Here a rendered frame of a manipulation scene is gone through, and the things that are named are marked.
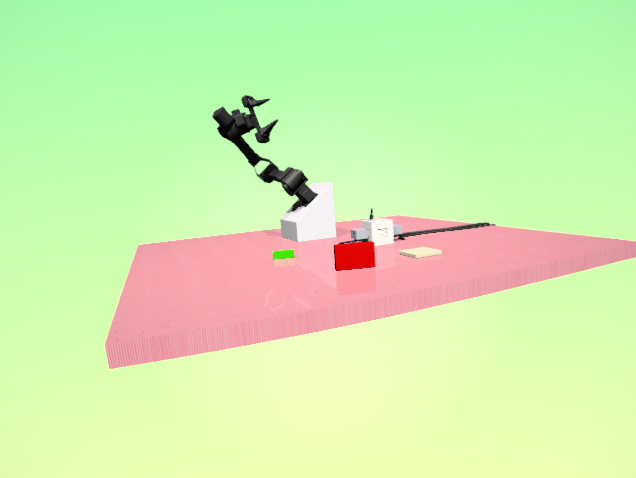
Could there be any cream flat square slab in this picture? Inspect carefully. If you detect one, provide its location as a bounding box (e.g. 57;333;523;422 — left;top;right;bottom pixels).
399;247;442;259

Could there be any small green block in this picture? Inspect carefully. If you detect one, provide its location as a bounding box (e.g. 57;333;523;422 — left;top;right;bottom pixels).
272;249;294;260

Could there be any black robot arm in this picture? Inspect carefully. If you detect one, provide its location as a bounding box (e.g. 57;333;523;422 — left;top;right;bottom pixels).
212;106;318;207

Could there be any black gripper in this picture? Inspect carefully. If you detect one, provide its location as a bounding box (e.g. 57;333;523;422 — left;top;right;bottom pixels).
236;94;279;143

